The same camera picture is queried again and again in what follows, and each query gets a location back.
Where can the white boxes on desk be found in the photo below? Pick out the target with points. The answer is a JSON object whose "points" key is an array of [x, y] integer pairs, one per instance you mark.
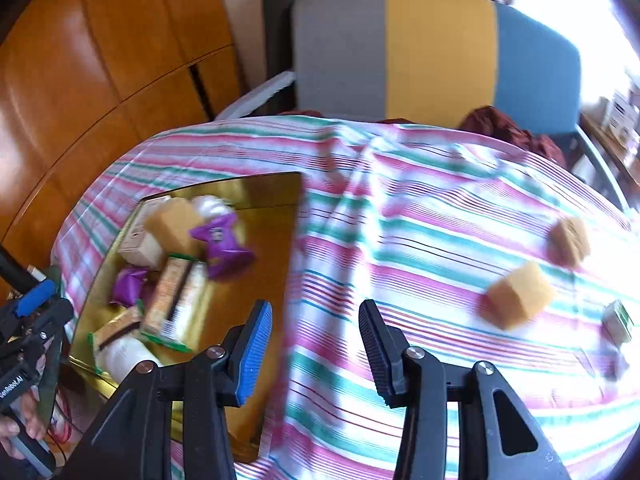
{"points": [[622, 115]]}

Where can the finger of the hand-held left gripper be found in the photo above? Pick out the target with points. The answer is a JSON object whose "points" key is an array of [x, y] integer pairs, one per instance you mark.
{"points": [[50, 316], [35, 297]]}

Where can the person's left hand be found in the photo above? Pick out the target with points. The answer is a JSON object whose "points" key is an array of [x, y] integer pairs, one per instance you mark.
{"points": [[30, 425]]}

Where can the orange green snack packet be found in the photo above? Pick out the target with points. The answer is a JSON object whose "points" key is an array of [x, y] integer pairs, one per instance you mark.
{"points": [[192, 305], [115, 327], [167, 292]]}

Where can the small green white box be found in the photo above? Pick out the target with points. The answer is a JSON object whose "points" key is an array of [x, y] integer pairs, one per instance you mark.
{"points": [[619, 321]]}

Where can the purple snack packet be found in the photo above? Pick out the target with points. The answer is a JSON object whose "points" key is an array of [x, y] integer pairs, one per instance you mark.
{"points": [[129, 285], [222, 247]]}

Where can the black rolled mat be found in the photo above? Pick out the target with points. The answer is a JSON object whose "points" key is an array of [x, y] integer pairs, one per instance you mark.
{"points": [[277, 45]]}

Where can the striped blanket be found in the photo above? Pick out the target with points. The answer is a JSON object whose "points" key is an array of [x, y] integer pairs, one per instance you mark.
{"points": [[425, 220]]}

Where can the yellow sponge block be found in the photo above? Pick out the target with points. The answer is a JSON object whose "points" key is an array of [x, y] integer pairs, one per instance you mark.
{"points": [[172, 225], [570, 242], [520, 297]]}

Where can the wooden wardrobe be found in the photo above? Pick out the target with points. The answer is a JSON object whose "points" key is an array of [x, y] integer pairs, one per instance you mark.
{"points": [[100, 60]]}

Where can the dark red cloth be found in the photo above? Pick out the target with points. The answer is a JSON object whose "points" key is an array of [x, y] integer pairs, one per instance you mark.
{"points": [[500, 127]]}

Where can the wooden side desk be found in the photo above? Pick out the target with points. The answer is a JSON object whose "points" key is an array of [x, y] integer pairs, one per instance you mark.
{"points": [[620, 157]]}

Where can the cream cardboard box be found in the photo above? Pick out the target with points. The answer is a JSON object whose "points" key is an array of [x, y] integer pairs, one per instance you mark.
{"points": [[142, 254]]}

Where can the gold tray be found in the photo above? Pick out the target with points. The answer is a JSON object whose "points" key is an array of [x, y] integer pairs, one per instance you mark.
{"points": [[265, 220]]}

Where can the grey bed rail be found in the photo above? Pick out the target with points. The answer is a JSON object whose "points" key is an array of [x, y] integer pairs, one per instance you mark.
{"points": [[600, 165]]}

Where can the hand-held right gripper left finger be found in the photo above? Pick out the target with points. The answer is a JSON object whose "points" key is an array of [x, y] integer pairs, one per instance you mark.
{"points": [[255, 355]]}

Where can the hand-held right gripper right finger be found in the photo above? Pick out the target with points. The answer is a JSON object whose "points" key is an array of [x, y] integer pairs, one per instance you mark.
{"points": [[380, 355]]}

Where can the white small packet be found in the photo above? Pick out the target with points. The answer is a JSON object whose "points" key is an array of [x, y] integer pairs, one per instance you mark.
{"points": [[212, 206]]}

